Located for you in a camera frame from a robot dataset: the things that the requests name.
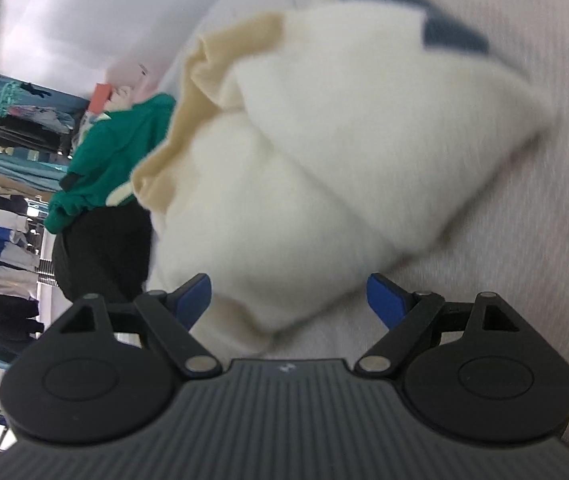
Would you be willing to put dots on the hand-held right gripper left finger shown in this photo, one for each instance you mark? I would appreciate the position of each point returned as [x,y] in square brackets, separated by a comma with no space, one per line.
[198,295]

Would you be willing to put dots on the striped grey garment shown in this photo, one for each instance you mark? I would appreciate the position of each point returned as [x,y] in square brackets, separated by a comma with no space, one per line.
[47,270]

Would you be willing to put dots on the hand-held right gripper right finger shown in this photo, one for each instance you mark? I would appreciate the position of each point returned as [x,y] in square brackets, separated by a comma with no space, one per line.
[386,301]

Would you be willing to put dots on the green garment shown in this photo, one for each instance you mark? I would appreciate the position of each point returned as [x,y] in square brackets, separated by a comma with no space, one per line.
[109,160]

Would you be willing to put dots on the cream plush toy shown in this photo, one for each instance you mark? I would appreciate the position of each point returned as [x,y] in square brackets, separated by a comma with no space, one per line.
[122,97]

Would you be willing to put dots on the coral box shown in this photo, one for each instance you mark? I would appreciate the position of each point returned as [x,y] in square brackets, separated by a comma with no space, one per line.
[99,97]

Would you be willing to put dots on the cream striped sweater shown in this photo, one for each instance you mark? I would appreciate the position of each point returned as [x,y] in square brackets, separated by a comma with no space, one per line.
[314,185]

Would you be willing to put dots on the pale pink cloth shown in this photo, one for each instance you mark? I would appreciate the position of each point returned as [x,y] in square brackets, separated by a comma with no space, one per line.
[124,72]

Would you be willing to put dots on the black hanging garment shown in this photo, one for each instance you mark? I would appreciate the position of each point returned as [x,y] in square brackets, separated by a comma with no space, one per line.
[19,132]

